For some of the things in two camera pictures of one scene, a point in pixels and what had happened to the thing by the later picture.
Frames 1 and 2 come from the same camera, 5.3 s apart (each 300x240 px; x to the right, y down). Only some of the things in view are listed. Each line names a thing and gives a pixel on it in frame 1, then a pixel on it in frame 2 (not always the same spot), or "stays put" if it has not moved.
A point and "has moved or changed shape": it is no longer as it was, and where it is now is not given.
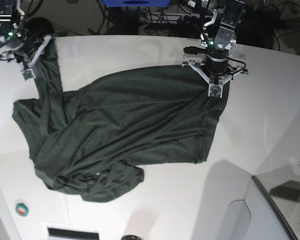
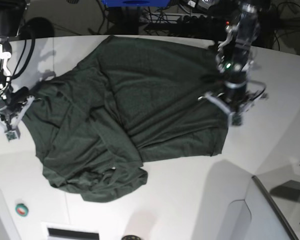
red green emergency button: (21, 209) stays put
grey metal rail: (291, 231) stays put
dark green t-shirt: (87, 142) has moved or changed shape
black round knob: (130, 237) stays put
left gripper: (28, 50) → (13, 107)
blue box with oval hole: (136, 3) stays put
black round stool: (37, 27) stays put
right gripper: (213, 64) → (239, 92)
